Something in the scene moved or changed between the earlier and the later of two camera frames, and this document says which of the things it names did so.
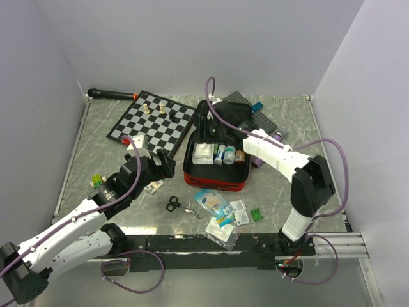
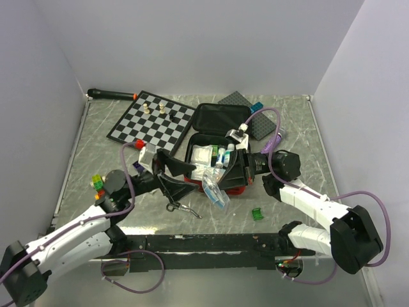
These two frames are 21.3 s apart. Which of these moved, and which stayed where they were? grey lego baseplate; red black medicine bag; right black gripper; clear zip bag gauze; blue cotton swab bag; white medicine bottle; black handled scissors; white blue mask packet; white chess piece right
Moved: right black gripper; blue cotton swab bag; clear zip bag gauze
Stayed: grey lego baseplate; black handled scissors; white blue mask packet; white chess piece right; white medicine bottle; red black medicine bag
